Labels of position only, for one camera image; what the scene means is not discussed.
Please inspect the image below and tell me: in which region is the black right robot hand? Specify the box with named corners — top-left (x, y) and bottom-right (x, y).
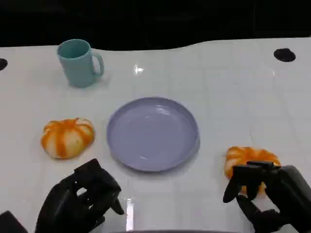
top-left (223, 161), bottom-right (311, 233)

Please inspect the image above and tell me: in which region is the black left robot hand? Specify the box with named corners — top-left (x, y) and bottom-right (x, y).
top-left (35, 158), bottom-right (125, 233)

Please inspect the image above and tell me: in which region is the orange white toy bread roll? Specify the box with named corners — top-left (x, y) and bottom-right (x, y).
top-left (40, 117), bottom-right (96, 160)
top-left (223, 146), bottom-right (281, 195)

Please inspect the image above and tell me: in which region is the lilac plate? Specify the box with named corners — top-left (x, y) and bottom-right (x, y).
top-left (106, 97), bottom-right (201, 173)

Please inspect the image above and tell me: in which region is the pale green mug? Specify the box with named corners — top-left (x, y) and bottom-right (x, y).
top-left (57, 39), bottom-right (105, 88)

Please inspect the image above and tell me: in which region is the black backdrop cloth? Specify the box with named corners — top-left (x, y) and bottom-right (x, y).
top-left (0, 0), bottom-right (311, 51)

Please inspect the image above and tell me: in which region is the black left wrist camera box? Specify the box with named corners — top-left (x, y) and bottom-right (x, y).
top-left (0, 211), bottom-right (28, 233)

